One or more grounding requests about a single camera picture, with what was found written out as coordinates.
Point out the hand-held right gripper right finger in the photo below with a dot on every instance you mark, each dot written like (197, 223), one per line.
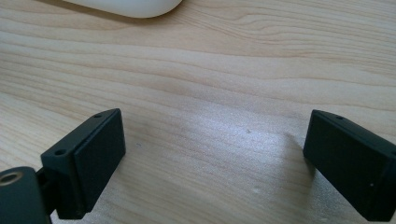
(351, 158)

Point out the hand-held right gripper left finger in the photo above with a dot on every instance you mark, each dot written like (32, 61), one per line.
(93, 161)

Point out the white rounded object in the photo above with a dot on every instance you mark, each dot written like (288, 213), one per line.
(130, 6)

